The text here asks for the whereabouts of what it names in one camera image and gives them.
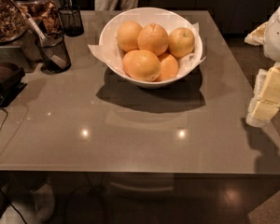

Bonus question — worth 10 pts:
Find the glass jar of nuts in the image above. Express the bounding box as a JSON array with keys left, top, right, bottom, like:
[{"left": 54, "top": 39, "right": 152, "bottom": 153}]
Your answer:
[{"left": 0, "top": 0, "right": 26, "bottom": 45}]

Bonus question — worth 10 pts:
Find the black mesh cup front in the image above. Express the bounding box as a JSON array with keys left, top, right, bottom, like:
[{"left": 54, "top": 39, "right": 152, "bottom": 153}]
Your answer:
[{"left": 35, "top": 33, "right": 71, "bottom": 73}]

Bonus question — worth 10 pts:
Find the black mesh cup back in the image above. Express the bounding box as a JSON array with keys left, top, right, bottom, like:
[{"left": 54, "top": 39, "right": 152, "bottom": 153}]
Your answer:
[{"left": 58, "top": 6, "right": 84, "bottom": 37}]

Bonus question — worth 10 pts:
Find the white paper liner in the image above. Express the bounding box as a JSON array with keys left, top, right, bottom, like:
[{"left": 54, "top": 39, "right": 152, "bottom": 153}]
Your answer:
[{"left": 90, "top": 20, "right": 203, "bottom": 84}]

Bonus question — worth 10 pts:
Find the glass jar of snacks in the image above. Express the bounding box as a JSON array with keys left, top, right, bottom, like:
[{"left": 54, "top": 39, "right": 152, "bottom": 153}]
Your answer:
[{"left": 15, "top": 0, "right": 63, "bottom": 33}]

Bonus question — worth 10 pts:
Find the dark tray device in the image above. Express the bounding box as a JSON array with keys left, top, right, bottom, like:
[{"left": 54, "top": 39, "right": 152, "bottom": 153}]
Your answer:
[{"left": 0, "top": 63, "right": 25, "bottom": 107}]

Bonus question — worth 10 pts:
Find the orange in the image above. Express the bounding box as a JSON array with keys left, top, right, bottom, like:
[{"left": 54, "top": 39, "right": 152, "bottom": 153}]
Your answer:
[
  {"left": 137, "top": 23, "right": 169, "bottom": 56},
  {"left": 122, "top": 50, "right": 161, "bottom": 82},
  {"left": 117, "top": 21, "right": 142, "bottom": 52},
  {"left": 169, "top": 27, "right": 195, "bottom": 59},
  {"left": 157, "top": 53, "right": 179, "bottom": 81}
]

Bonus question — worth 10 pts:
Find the white ceramic bowl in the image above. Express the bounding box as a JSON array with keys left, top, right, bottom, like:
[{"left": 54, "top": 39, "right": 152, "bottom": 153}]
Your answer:
[{"left": 92, "top": 7, "right": 204, "bottom": 89}]

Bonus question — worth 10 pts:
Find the metal scoop with handle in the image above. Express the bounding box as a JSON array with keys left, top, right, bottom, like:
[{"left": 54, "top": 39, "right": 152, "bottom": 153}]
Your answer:
[{"left": 0, "top": 0, "right": 68, "bottom": 70}]

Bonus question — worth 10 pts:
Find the white shoe under table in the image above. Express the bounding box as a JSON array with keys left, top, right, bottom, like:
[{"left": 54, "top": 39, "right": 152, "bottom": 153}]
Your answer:
[{"left": 32, "top": 184, "right": 55, "bottom": 222}]

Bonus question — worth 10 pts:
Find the black mesh cup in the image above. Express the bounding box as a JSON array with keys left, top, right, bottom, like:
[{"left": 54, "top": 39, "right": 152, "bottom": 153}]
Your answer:
[
  {"left": 35, "top": 33, "right": 71, "bottom": 73},
  {"left": 58, "top": 6, "right": 84, "bottom": 37}
]

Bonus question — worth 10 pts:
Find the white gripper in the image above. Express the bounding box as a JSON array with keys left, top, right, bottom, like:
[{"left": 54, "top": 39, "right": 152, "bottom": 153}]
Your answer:
[{"left": 245, "top": 7, "right": 280, "bottom": 127}]

